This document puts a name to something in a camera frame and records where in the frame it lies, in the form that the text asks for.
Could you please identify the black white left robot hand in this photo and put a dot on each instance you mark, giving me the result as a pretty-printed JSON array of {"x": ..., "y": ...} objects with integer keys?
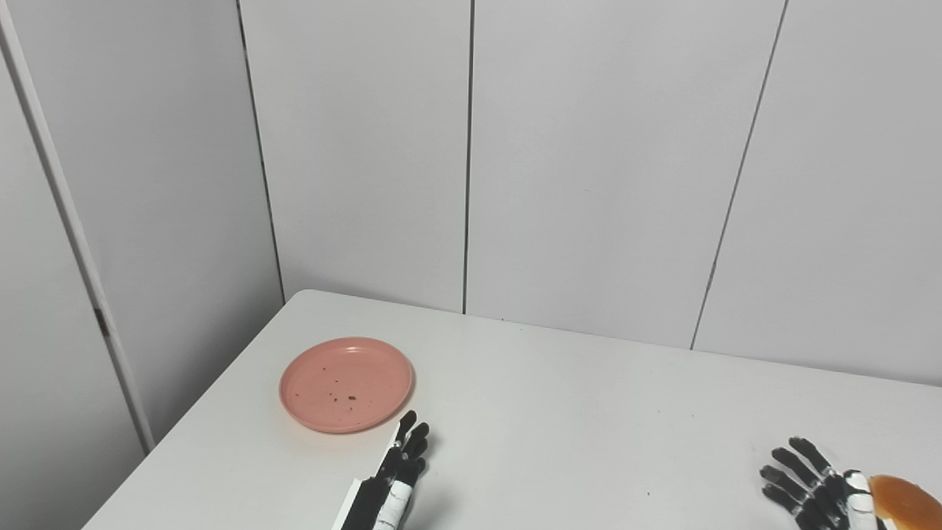
[{"x": 368, "y": 504}]

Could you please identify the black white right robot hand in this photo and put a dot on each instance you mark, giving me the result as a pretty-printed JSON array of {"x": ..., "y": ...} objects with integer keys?
[{"x": 828, "y": 500}]

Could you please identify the toy hamburger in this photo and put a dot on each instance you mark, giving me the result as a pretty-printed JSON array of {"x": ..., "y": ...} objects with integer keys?
[{"x": 909, "y": 504}]

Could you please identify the pink round plate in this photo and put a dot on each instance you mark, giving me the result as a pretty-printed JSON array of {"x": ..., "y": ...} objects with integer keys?
[{"x": 331, "y": 375}]

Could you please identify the white vertical wall strip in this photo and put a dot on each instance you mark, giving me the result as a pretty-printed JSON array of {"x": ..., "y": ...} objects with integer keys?
[{"x": 66, "y": 221}]

